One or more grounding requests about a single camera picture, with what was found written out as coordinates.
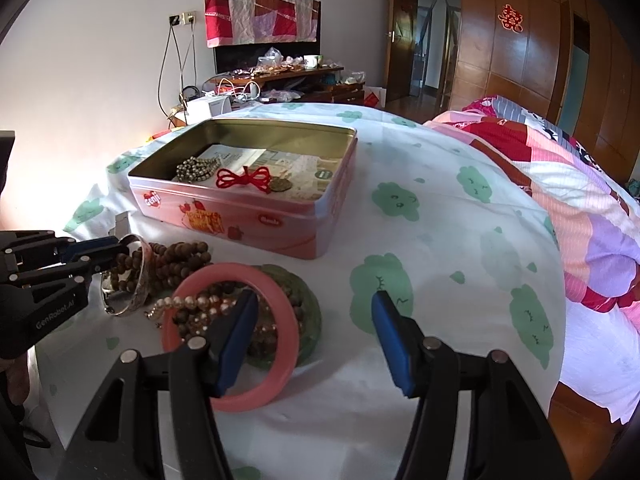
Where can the silver bangle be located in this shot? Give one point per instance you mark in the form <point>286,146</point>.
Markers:
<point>145,270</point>

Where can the wooden wardrobe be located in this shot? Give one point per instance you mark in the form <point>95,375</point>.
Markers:
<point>525,70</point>

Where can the red package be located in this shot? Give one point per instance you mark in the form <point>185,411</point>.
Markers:
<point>160,135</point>

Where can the wooden door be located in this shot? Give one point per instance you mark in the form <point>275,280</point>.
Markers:
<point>400,35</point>

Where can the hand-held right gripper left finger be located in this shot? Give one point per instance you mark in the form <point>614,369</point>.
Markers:
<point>235,345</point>

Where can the white box appliance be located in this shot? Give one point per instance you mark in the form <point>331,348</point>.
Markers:
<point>210,106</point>

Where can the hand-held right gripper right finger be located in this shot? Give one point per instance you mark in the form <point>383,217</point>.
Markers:
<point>395,350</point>

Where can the white bedsheet with green clouds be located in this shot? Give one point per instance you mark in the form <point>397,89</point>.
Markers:
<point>425,210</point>

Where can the red and white cloth cover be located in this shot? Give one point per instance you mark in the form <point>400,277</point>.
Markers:
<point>260,20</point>

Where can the person's left forearm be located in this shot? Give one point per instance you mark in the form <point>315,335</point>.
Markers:
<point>17,380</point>

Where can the red paper wall decoration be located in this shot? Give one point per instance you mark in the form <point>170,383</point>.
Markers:
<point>512,17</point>

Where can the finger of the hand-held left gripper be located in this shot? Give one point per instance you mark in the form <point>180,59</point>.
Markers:
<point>95,248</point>
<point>100,263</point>

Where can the pink tin box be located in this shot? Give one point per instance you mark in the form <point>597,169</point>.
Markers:
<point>225,220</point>

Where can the pink bangle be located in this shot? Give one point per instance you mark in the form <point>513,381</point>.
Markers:
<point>245,404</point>

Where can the wooden desk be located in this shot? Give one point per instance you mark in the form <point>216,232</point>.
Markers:
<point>345,91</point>

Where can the patchwork quilt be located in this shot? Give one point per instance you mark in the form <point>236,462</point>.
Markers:
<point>575,200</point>

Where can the red and white paper bag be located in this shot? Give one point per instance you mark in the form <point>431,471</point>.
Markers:
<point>375,96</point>

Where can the black television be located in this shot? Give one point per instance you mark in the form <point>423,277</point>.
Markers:
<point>235,57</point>

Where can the white mug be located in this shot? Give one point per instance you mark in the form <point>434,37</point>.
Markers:
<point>312,61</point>

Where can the red knot coin charm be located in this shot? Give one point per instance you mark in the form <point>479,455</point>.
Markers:
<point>245,178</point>

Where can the wall power outlet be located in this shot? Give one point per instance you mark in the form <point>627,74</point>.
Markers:
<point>182,19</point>

